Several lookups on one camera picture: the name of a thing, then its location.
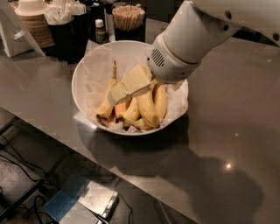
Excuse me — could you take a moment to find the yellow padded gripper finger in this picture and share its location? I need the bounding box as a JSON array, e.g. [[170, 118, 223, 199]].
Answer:
[[108, 65, 152, 106]]

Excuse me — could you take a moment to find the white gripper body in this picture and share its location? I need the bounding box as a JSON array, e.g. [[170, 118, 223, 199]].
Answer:
[[146, 34, 200, 84]]

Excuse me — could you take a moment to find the large front yellow banana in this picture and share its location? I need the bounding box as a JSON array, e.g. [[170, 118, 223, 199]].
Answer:
[[136, 87, 160, 128]]

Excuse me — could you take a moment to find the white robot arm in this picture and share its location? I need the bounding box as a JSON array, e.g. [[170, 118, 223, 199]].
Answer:
[[108, 0, 280, 105]]

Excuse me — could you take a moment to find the right back yellow banana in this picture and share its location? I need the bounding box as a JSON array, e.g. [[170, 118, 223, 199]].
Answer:
[[123, 82, 168, 131]]

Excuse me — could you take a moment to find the orange ripe banana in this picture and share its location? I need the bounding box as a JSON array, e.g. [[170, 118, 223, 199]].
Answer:
[[115, 101, 130, 118]]

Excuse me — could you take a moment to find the middle yellow banana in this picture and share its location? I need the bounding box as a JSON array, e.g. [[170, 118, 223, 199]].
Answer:
[[119, 98, 141, 121]]

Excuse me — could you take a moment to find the leftmost yellow banana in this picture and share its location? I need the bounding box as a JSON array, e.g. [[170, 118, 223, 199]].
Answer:
[[95, 62, 117, 122]]

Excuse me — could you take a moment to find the white bowl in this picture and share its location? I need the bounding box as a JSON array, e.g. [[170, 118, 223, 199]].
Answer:
[[71, 39, 189, 137]]

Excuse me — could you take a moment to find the white paper liner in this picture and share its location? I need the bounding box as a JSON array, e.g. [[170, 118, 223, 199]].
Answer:
[[76, 41, 188, 136]]

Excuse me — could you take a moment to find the black holder with wooden stirrers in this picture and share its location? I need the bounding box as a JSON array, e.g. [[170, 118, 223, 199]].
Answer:
[[112, 4, 145, 42]]

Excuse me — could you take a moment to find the small brown glass bottle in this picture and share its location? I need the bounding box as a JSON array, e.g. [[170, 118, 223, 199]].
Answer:
[[95, 19, 106, 44]]

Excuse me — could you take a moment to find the black holder back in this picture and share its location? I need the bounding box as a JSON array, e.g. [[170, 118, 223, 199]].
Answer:
[[74, 0, 105, 41]]

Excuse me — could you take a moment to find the black holder with sugar packets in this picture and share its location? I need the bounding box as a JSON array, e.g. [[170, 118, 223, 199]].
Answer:
[[44, 7, 75, 63]]

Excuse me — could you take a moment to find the stack of paper cups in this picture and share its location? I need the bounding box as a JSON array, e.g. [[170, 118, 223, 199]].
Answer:
[[15, 0, 54, 48]]

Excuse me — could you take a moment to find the blue and silver floor device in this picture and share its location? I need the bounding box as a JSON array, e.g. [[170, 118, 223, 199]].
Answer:
[[45, 173, 119, 224]]

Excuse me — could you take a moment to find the black floor cable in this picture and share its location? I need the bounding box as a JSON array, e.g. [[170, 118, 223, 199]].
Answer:
[[0, 134, 47, 182]]

